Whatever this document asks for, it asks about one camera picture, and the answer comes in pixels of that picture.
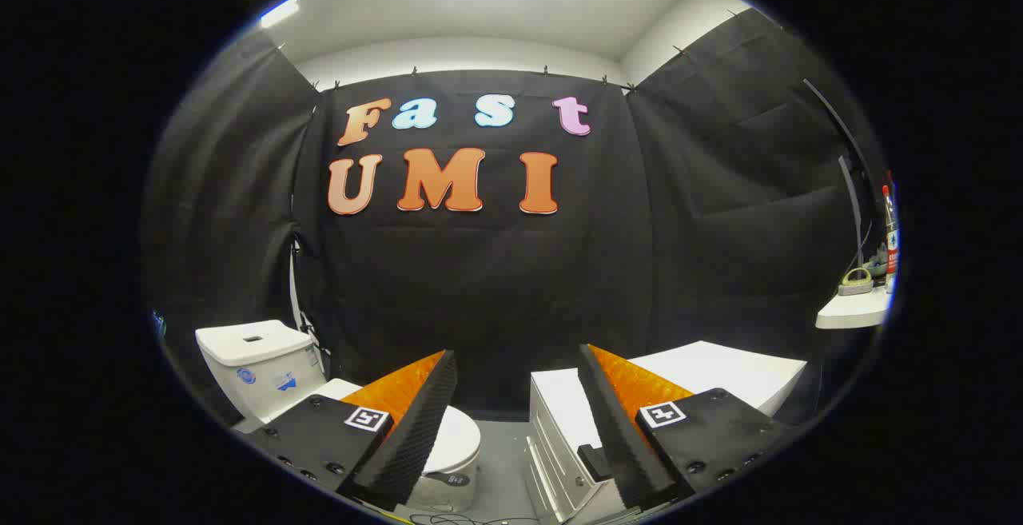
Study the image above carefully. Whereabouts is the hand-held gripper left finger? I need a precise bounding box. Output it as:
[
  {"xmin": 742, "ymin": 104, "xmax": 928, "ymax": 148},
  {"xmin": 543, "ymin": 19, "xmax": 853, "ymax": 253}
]
[{"xmin": 237, "ymin": 349, "xmax": 459, "ymax": 511}]

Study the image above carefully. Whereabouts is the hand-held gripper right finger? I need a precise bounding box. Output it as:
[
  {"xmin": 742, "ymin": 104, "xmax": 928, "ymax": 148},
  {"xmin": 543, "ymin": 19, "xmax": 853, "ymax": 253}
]
[{"xmin": 577, "ymin": 343, "xmax": 800, "ymax": 512}]

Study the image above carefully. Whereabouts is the black backdrop cloth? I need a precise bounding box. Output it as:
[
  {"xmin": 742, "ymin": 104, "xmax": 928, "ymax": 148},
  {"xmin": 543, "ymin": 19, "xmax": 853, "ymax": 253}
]
[{"xmin": 142, "ymin": 10, "xmax": 880, "ymax": 424}]

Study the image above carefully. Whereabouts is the small ceiling light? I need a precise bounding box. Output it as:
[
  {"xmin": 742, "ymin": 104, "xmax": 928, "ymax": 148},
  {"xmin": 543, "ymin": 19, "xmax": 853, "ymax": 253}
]
[{"xmin": 259, "ymin": 0, "xmax": 301, "ymax": 30}]

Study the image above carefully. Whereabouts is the dark curved cable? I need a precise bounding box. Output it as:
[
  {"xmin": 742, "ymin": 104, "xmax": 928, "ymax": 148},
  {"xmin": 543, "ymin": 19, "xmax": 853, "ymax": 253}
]
[{"xmin": 803, "ymin": 78, "xmax": 874, "ymax": 270}]

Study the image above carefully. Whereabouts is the white drawer cabinet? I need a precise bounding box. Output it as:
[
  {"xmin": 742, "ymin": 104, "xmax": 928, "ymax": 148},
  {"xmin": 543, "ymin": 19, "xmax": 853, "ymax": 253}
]
[{"xmin": 523, "ymin": 340, "xmax": 808, "ymax": 524}]

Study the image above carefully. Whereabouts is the black cable behind toilet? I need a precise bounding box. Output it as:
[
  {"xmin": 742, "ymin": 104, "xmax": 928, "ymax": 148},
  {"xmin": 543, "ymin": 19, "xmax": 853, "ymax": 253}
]
[{"xmin": 291, "ymin": 233, "xmax": 330, "ymax": 374}]

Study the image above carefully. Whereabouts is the white toilet tank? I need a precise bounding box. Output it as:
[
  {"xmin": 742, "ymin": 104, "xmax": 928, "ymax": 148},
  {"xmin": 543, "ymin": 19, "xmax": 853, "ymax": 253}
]
[{"xmin": 196, "ymin": 320, "xmax": 328, "ymax": 423}]

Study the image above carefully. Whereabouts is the red bottle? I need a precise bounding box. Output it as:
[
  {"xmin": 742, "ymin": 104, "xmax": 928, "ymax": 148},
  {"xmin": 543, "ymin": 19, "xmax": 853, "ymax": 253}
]
[{"xmin": 882, "ymin": 180, "xmax": 901, "ymax": 294}]

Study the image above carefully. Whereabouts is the white wall shelf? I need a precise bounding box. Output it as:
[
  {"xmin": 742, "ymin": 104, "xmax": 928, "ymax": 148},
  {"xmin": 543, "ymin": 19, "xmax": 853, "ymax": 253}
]
[{"xmin": 815, "ymin": 285, "xmax": 893, "ymax": 330}]

